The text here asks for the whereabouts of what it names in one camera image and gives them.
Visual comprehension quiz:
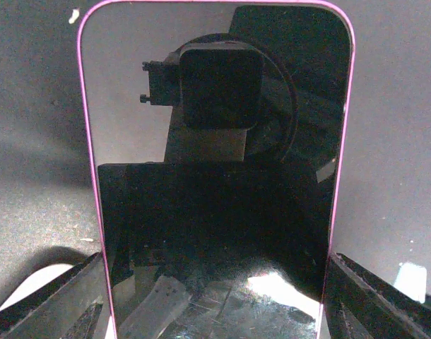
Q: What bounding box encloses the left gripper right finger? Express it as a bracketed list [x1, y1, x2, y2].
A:
[326, 254, 431, 338]

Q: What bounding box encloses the pink-edged phone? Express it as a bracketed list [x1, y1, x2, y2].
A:
[78, 1, 355, 338]

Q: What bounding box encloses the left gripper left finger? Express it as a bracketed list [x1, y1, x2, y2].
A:
[0, 253, 106, 338]

